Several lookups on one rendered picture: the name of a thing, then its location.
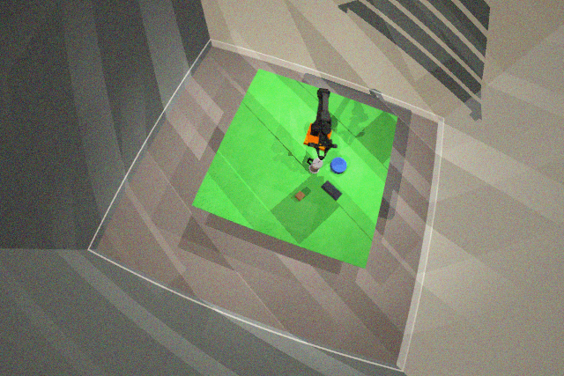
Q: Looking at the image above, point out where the blue block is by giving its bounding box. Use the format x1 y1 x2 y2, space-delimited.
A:
330 157 347 174

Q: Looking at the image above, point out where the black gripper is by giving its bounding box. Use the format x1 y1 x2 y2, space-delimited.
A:
308 134 338 158

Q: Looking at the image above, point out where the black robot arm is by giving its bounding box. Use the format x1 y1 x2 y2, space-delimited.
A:
310 88 332 147

